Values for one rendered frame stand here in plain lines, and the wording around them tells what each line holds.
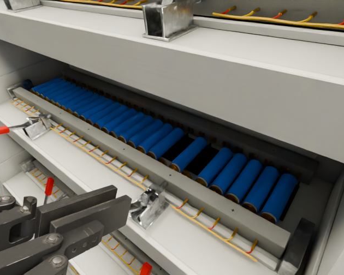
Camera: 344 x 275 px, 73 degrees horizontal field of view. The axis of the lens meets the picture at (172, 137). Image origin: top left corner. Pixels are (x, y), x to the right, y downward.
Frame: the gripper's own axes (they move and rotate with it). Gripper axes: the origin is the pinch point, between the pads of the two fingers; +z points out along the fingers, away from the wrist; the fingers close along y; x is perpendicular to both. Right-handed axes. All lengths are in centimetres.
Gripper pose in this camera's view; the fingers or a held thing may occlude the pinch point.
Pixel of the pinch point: (87, 217)
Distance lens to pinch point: 21.6
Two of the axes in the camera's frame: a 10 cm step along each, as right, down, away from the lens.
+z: 5.8, -0.8, 8.1
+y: 7.7, 3.6, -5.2
